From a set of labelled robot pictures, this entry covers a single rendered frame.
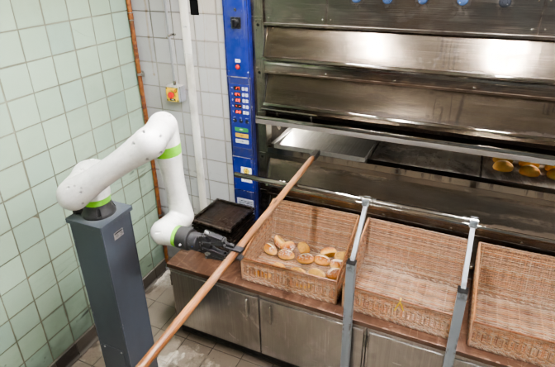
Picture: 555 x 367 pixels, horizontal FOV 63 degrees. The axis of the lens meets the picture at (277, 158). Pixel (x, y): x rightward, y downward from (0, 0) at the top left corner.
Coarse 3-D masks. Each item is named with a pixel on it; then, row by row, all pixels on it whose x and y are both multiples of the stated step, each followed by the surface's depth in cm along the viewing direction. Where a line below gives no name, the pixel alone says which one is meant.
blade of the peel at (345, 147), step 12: (288, 132) 287; (300, 132) 288; (312, 132) 288; (276, 144) 268; (288, 144) 273; (300, 144) 272; (312, 144) 272; (324, 144) 271; (336, 144) 271; (348, 144) 270; (360, 144) 270; (372, 144) 270; (336, 156) 255; (348, 156) 252; (360, 156) 255
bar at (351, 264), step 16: (240, 176) 240; (256, 176) 237; (320, 192) 223; (336, 192) 220; (400, 208) 209; (416, 208) 206; (352, 256) 208; (352, 272) 206; (464, 272) 191; (352, 288) 210; (464, 288) 189; (352, 304) 215; (464, 304) 189; (352, 320) 222; (448, 336) 199; (448, 352) 202
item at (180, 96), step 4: (168, 84) 278; (172, 84) 278; (180, 84) 277; (168, 88) 275; (172, 88) 274; (176, 88) 272; (180, 88) 274; (184, 88) 278; (168, 92) 276; (172, 92) 275; (180, 92) 275; (184, 92) 279; (176, 96) 275; (180, 96) 275; (184, 96) 279; (168, 100) 279; (172, 100) 277; (176, 100) 276; (180, 100) 276; (184, 100) 280
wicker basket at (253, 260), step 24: (288, 216) 277; (312, 216) 271; (264, 240) 275; (288, 240) 280; (312, 240) 274; (336, 240) 268; (264, 264) 241; (288, 264) 263; (312, 264) 262; (288, 288) 242; (312, 288) 244; (336, 288) 229
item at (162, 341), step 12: (312, 156) 250; (276, 204) 207; (264, 216) 198; (252, 228) 189; (240, 240) 183; (228, 264) 170; (216, 276) 164; (204, 288) 157; (192, 300) 152; (180, 312) 148; (180, 324) 144; (168, 336) 140; (156, 348) 135; (144, 360) 131
